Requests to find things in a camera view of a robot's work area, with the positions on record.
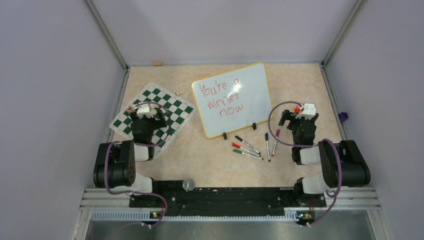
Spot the red whiteboard marker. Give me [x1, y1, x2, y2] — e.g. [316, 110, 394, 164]
[231, 143, 261, 157]

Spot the yellow framed whiteboard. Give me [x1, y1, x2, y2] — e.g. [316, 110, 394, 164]
[191, 62, 273, 139]

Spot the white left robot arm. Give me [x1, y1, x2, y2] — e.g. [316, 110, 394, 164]
[92, 110, 168, 207]

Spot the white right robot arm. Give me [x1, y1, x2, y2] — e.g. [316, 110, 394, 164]
[278, 109, 371, 206]

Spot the purple whiteboard marker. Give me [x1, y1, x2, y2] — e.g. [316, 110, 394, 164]
[271, 129, 280, 157]

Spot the blue whiteboard marker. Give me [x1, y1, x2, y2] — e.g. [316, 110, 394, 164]
[264, 132, 271, 162]

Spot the black whiteboard marker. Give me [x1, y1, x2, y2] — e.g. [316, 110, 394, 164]
[234, 135, 261, 156]

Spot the green whiteboard marker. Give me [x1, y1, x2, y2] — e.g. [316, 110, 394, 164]
[232, 149, 264, 161]

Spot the green white chessboard mat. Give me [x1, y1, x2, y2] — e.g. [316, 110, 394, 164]
[109, 82, 196, 159]

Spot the purple block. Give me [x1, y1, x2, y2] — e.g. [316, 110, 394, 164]
[338, 112, 349, 123]

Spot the small wooden block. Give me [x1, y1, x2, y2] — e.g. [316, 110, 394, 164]
[151, 61, 164, 67]

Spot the grey round knob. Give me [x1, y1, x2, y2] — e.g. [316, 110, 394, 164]
[182, 178, 196, 192]

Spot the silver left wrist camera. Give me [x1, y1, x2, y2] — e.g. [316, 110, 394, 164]
[135, 104, 154, 119]

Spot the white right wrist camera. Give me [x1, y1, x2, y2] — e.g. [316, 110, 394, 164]
[295, 103, 317, 120]

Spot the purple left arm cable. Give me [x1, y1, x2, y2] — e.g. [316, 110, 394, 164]
[103, 101, 173, 229]

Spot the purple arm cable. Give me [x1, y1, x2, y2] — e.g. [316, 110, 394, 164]
[103, 101, 173, 229]
[267, 100, 343, 229]

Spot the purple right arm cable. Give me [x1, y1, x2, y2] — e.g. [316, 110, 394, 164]
[267, 100, 343, 229]

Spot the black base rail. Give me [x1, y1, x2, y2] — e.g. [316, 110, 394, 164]
[129, 180, 327, 217]

